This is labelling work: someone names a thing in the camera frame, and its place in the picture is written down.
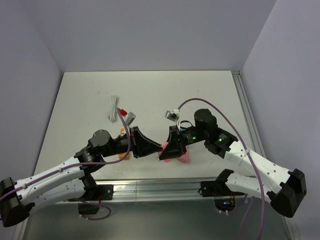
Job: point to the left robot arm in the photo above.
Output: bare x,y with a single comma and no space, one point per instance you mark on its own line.
70,180

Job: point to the right aluminium rail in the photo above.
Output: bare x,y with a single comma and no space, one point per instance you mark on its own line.
248,114

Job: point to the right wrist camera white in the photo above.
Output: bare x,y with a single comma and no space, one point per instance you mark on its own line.
174,115

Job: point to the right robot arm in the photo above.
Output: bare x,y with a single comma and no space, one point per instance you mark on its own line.
284,189

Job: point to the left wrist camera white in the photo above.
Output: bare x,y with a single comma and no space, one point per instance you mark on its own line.
128,117

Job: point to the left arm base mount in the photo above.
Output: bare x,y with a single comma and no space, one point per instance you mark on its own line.
103,192

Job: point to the aluminium rail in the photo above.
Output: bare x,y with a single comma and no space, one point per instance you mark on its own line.
248,114
143,190

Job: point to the orange power strip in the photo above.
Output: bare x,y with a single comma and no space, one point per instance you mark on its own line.
121,155

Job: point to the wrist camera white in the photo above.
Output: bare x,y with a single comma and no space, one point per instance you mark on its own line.
128,117
174,115

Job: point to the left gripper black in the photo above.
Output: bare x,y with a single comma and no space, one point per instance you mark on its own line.
141,145

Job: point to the pink plug adapter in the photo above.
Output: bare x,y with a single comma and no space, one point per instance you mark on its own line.
170,151

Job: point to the front aluminium rail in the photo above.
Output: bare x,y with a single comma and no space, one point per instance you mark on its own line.
143,190

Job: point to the pink triangular power strip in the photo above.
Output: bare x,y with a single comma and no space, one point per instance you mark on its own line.
184,158

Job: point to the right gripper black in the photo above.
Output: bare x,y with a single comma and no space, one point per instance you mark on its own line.
173,149

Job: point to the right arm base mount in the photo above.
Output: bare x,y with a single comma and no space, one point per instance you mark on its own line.
225,200

